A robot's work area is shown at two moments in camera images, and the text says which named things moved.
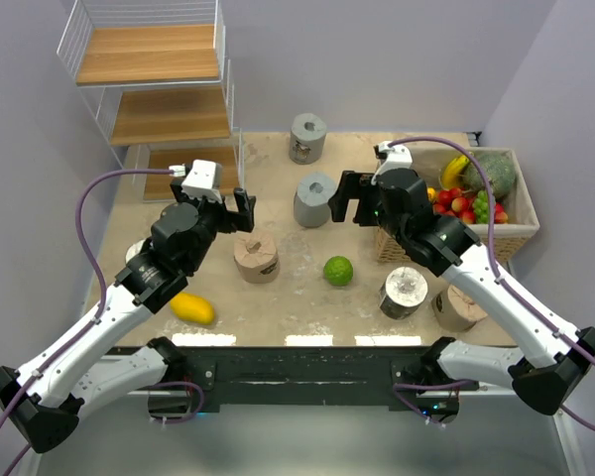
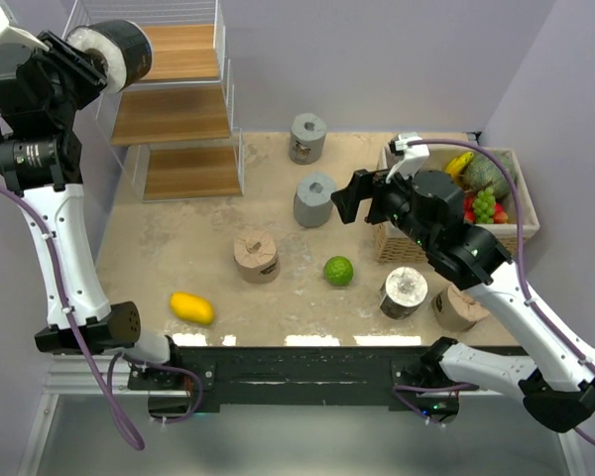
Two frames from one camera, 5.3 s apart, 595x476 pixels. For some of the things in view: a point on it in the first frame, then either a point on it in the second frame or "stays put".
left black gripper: x=233 y=220 -> x=90 y=78
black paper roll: x=404 y=291 stays put
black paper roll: x=134 y=250 -> x=120 y=51
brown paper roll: x=256 y=258 stays put
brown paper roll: x=455 y=310 stays put
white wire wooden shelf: x=156 y=71 stays put
